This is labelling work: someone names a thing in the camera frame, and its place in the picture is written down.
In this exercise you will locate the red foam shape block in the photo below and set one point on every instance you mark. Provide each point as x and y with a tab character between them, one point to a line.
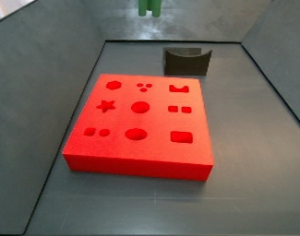
142	127

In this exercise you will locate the green three prong object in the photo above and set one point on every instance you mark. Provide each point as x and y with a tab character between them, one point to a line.
149	5

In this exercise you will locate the black curved fixture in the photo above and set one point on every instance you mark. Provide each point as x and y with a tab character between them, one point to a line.
186	61

